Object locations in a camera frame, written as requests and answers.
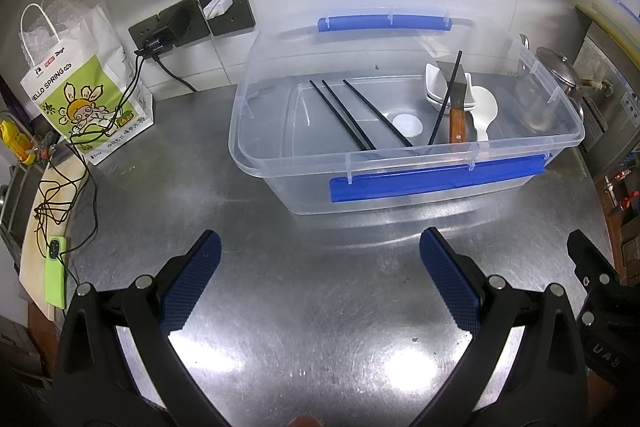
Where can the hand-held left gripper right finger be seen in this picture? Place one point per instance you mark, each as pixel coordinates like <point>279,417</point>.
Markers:
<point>450,279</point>

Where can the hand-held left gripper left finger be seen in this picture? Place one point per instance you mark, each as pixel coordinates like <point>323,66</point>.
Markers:
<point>192,282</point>

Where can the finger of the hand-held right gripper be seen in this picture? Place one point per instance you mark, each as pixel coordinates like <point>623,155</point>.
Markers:
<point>607,307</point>

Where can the long white ceramic spoon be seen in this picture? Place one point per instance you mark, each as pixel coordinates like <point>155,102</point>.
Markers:
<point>485,104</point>

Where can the green phone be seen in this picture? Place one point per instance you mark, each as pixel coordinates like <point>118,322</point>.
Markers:
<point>56,274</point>

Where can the beige board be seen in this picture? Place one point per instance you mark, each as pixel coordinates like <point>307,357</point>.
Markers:
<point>34,287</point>

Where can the small round white dish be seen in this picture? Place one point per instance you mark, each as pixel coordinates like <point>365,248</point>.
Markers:
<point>408,126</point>

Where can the black chopstick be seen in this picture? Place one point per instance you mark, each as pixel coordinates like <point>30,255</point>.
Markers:
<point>378,113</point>
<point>445,98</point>
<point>348,114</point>
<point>339,115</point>

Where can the stainless steel appliance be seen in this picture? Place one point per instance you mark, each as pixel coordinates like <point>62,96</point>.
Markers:
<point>617,117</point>

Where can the white green printed paper bag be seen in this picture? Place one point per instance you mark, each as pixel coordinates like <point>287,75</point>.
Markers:
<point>75,97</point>

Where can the brass tap valve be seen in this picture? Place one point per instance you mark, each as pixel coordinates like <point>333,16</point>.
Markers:
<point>596,86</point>

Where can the yellow plastic tool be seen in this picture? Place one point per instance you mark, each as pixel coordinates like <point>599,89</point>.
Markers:
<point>12,139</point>

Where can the stainless steel pot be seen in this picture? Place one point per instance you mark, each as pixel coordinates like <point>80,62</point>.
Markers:
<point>557,67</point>

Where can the black charger adapter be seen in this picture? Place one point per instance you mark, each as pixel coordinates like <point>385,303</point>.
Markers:
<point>175,24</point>

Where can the white charger plug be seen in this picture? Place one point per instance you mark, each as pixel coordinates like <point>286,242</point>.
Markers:
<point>218,7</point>

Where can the black wall outlet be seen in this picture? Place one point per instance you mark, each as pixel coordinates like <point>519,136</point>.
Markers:
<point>235,19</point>
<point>142,29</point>

